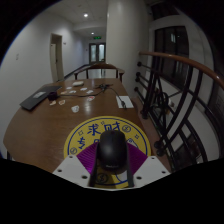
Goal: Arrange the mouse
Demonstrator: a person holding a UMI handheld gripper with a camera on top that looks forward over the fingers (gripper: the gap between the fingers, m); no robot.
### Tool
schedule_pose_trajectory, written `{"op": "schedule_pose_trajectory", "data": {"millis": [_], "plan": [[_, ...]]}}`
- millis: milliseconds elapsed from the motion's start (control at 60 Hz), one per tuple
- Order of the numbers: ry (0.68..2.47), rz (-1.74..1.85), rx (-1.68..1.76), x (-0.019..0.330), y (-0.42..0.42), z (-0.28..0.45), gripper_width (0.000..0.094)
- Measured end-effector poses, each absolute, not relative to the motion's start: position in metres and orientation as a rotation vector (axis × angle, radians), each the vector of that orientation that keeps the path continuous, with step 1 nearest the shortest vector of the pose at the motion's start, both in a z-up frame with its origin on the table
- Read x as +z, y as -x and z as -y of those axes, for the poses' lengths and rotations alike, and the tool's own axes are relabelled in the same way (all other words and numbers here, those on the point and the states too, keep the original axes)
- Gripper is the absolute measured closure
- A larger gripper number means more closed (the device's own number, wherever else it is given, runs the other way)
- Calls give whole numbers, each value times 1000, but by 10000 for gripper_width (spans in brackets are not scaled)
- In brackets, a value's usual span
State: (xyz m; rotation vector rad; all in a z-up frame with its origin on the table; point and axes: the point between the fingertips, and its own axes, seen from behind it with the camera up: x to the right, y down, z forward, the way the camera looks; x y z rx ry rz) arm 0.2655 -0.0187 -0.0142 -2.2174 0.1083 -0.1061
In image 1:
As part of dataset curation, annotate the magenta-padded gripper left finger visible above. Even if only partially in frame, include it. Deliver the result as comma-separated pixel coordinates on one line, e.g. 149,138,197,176
52,142,102,188

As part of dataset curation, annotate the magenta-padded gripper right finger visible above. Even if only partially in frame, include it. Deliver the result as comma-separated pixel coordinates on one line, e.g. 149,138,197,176
124,145,172,189

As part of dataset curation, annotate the black computer mouse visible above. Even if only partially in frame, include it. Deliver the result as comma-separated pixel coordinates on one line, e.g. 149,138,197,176
95,129,130,175

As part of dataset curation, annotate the round yellow blue-print mouse pad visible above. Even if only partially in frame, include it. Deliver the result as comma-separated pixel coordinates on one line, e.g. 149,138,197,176
63,115,152,188

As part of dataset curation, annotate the white paper sheet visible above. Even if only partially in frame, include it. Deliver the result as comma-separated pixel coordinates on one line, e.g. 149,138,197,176
115,95,135,110

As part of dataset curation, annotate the small dark purple box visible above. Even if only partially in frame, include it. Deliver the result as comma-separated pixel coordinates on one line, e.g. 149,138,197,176
46,91,61,102

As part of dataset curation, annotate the black laptop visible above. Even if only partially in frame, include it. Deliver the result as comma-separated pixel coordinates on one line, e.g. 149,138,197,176
19,85,63,112

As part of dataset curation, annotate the small white flat box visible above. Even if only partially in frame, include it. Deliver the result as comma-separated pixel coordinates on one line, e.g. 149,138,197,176
71,80,85,88

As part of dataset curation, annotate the wooden armchair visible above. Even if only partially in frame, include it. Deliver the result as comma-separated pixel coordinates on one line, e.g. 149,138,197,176
73,62,126,83

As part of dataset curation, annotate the white side door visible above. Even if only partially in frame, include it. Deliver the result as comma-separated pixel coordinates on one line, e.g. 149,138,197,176
49,32,65,83

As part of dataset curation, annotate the wood-topped black metal railing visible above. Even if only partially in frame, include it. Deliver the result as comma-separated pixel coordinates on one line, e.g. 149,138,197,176
133,50,224,169

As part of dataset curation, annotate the glass double door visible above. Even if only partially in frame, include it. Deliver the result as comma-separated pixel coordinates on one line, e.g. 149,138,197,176
88,42,107,65

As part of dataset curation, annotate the dark window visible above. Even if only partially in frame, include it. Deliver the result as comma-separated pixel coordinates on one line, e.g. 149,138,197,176
153,25,192,89

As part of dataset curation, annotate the black cable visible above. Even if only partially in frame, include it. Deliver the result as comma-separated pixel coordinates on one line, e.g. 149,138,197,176
59,83,125,99

